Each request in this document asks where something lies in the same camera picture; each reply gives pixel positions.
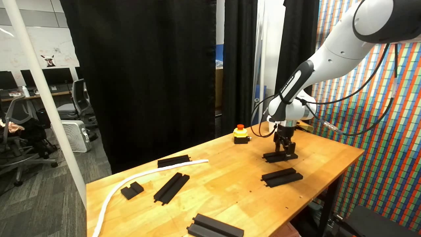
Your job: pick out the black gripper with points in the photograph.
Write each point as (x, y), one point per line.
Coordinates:
(285, 133)

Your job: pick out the black grooved track piece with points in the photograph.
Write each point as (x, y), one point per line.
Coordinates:
(270, 156)
(173, 160)
(283, 178)
(172, 187)
(215, 226)

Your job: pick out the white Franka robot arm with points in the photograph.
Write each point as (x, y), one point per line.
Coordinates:
(343, 52)

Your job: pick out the yellow red emergency stop button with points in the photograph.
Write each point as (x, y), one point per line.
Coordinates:
(241, 137)

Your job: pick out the black table leg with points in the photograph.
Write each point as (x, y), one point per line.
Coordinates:
(327, 205)

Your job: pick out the brown cardboard box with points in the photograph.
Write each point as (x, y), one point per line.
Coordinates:
(219, 89)

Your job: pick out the narrow black curtain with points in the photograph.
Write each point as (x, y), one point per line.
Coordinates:
(240, 66)

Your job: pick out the white curved plastic tube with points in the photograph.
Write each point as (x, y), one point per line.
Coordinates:
(193, 163)

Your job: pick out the multicoloured patterned backdrop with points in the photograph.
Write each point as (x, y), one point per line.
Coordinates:
(395, 166)

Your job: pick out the black seat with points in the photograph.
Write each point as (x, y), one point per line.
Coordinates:
(373, 224)

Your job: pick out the black curtain beside patterned backdrop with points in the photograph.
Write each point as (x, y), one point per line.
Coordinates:
(301, 30)

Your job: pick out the wide black curtain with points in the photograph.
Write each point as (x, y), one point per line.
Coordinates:
(145, 79)

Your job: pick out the small black grooved block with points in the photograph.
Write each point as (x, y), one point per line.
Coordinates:
(132, 191)

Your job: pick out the grey office chair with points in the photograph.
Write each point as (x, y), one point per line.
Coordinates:
(18, 152)
(81, 99)

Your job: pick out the white box on floor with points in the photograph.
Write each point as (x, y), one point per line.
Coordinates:
(76, 135)

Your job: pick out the white slanted pole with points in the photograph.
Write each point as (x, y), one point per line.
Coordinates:
(40, 85)

